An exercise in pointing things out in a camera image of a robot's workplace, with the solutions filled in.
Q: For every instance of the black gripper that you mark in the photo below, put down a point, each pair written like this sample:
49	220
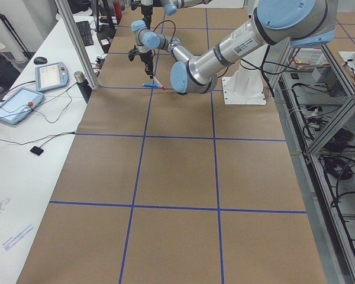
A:
144	55
146	9

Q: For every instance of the blue highlighter pen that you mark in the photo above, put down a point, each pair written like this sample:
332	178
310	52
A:
149	85

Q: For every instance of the red and white marker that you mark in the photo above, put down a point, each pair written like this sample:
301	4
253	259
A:
161	86

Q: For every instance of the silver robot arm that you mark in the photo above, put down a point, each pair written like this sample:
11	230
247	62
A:
170	6
305	23

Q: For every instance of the black computer keyboard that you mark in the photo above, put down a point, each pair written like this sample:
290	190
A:
84	30

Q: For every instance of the black water bottle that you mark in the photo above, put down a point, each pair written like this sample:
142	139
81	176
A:
83	85

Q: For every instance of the upper blue teach pendant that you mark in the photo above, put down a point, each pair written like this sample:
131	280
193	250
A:
51	76

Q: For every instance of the blue teach pendant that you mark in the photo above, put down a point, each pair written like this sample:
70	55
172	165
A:
51	76
19	105

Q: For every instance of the black computer mouse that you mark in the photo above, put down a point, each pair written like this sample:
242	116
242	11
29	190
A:
40	60

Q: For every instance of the lower blue teach pendant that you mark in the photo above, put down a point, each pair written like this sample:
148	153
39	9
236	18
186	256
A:
19	105

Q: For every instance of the small black square pad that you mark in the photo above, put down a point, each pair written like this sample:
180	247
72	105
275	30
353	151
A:
36	150

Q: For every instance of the aluminium frame post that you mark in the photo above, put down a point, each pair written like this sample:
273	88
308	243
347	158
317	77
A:
72	30

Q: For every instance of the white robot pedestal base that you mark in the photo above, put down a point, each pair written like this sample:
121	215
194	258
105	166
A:
244	87

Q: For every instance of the aluminium frame rack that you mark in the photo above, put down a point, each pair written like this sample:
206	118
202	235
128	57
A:
316	93

